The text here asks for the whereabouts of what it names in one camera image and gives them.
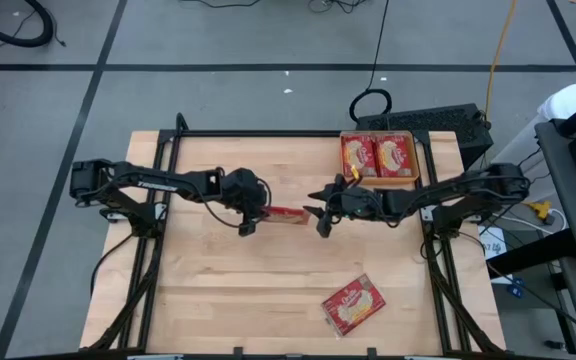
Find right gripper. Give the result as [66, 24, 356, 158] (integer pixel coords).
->
[301, 173, 387, 239]

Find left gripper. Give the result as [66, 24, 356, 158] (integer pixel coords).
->
[220, 168, 275, 237]

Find red popcorn bag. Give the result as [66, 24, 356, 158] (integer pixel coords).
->
[320, 273, 387, 337]
[375, 133, 415, 179]
[340, 133, 378, 179]
[262, 204, 313, 227]

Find orange plastic basket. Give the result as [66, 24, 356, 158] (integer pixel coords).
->
[338, 129, 421, 187]

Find black perforated computer case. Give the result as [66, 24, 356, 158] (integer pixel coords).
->
[356, 103, 495, 172]

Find white paper sheet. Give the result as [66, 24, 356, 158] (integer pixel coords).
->
[477, 225, 508, 262]

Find black support beam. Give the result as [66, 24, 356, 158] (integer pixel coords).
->
[485, 227, 576, 281]

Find white tall cylinder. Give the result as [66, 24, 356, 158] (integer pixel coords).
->
[490, 83, 576, 176]

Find black metal rig frame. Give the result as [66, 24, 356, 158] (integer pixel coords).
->
[81, 112, 507, 360]

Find black coiled cable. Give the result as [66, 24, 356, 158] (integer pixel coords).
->
[348, 0, 393, 125]

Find black loose cable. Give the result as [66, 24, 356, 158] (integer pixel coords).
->
[89, 230, 137, 297]

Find tangled black cables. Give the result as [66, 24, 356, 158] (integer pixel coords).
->
[307, 0, 369, 15]

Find thin black cable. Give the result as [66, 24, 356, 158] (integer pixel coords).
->
[181, 0, 264, 10]

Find yellow cable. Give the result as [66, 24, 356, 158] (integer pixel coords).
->
[482, 0, 554, 225]

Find white cable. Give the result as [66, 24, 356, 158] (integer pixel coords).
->
[492, 208, 569, 236]

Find black flexible hose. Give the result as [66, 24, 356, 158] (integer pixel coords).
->
[0, 0, 55, 50]

